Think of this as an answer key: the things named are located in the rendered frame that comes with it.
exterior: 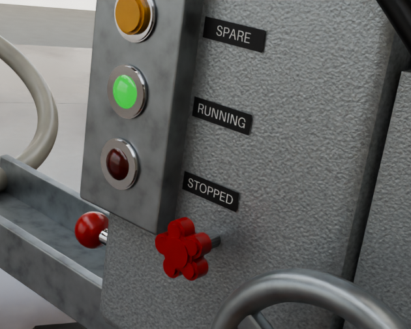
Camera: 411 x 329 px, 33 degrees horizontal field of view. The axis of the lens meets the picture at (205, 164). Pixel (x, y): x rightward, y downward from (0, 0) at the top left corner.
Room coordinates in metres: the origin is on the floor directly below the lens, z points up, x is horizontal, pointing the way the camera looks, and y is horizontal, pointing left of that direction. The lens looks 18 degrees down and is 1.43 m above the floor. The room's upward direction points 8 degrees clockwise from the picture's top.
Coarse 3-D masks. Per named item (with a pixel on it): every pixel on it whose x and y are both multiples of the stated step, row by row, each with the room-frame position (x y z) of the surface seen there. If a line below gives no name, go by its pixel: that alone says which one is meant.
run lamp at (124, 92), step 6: (120, 78) 0.45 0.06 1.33; (126, 78) 0.45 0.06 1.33; (114, 84) 0.46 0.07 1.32; (120, 84) 0.45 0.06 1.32; (126, 84) 0.45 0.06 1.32; (132, 84) 0.45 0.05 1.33; (114, 90) 0.45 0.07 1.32; (120, 90) 0.45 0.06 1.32; (126, 90) 0.45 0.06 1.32; (132, 90) 0.45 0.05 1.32; (114, 96) 0.45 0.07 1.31; (120, 96) 0.45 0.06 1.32; (126, 96) 0.45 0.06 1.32; (132, 96) 0.45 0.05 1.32; (120, 102) 0.45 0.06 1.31; (126, 102) 0.45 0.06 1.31; (132, 102) 0.45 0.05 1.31
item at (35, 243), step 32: (0, 160) 0.83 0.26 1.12; (0, 192) 0.81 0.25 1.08; (32, 192) 0.79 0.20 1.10; (64, 192) 0.75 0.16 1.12; (0, 224) 0.64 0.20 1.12; (32, 224) 0.74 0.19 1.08; (64, 224) 0.75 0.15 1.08; (0, 256) 0.64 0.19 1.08; (32, 256) 0.61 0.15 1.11; (64, 256) 0.60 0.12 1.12; (96, 256) 0.69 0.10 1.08; (32, 288) 0.61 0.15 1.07; (64, 288) 0.58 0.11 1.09; (96, 288) 0.55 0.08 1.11; (96, 320) 0.55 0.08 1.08
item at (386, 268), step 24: (384, 0) 0.35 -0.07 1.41; (408, 0) 0.35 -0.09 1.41; (408, 24) 0.34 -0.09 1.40; (408, 48) 0.34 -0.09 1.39; (408, 72) 0.37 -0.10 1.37; (408, 96) 0.37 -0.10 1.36; (408, 120) 0.37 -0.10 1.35; (408, 144) 0.36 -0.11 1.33; (384, 168) 0.37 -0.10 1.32; (408, 168) 0.36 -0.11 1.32; (384, 192) 0.37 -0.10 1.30; (408, 192) 0.36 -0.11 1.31; (384, 216) 0.37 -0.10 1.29; (408, 216) 0.36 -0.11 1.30; (384, 240) 0.36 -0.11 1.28; (408, 240) 0.36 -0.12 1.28; (360, 264) 0.37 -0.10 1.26; (384, 264) 0.36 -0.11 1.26; (408, 264) 0.35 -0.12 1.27; (384, 288) 0.36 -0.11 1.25; (408, 288) 0.35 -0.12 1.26; (408, 312) 0.35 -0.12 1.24
